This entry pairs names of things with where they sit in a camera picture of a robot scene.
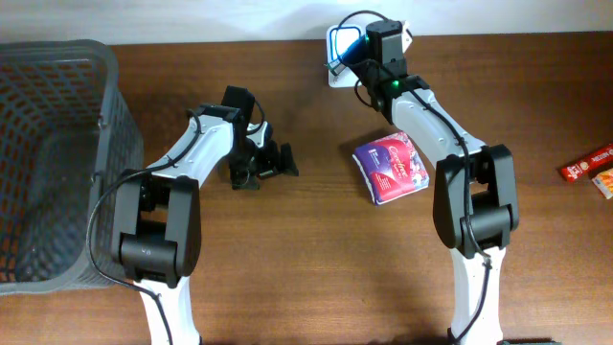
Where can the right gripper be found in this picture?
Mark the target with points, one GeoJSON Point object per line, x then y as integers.
{"type": "Point", "coordinates": [359, 59]}

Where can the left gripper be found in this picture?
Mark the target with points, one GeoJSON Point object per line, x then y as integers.
{"type": "Point", "coordinates": [267, 166]}

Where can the purple red Carefree pack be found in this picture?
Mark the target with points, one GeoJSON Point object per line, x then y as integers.
{"type": "Point", "coordinates": [391, 167]}

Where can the red Nescafe sachet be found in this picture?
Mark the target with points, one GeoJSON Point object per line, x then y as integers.
{"type": "Point", "coordinates": [574, 171]}

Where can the orange tissue pack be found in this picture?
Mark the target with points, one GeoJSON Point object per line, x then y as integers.
{"type": "Point", "coordinates": [604, 183]}

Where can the green gum pack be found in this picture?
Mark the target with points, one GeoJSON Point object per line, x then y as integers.
{"type": "Point", "coordinates": [350, 58]}

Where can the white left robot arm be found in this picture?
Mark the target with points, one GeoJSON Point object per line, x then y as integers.
{"type": "Point", "coordinates": [157, 236]}

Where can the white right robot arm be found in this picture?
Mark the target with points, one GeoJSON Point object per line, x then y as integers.
{"type": "Point", "coordinates": [475, 198]}

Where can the white barcode scanner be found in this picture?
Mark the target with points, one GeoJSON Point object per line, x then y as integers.
{"type": "Point", "coordinates": [346, 45]}

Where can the grey plastic basket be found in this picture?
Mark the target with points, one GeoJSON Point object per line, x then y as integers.
{"type": "Point", "coordinates": [66, 136]}

